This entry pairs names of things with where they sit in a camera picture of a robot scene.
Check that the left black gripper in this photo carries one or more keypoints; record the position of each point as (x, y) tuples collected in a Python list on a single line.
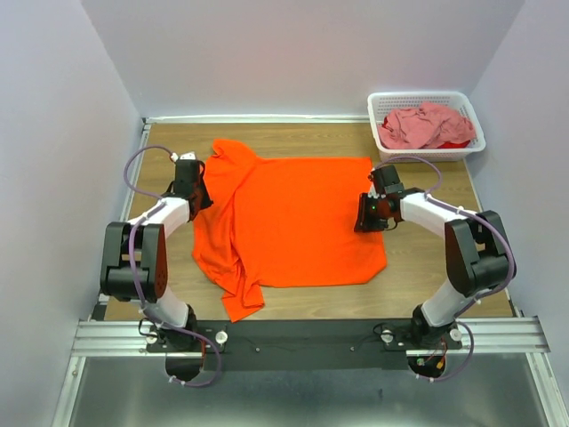
[(206, 202)]

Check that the aluminium front rail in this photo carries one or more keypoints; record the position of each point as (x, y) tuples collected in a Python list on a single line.
[(491, 336)]

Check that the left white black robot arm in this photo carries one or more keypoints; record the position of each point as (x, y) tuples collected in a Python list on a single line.
[(134, 264)]

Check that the orange t shirt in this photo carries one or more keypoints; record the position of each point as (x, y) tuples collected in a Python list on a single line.
[(282, 222)]

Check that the red t shirt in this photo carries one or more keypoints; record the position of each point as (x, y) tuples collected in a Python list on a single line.
[(451, 145)]

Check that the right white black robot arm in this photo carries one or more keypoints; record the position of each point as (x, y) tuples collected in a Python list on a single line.
[(478, 258)]

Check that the pink t shirt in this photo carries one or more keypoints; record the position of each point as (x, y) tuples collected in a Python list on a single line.
[(425, 127)]

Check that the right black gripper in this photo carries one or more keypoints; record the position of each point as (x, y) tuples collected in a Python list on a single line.
[(363, 219)]

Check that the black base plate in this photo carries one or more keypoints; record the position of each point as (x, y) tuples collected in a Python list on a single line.
[(294, 345)]

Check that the white plastic basket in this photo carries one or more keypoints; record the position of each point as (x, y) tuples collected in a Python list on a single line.
[(380, 104)]

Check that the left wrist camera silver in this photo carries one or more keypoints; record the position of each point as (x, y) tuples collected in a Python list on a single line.
[(184, 156)]

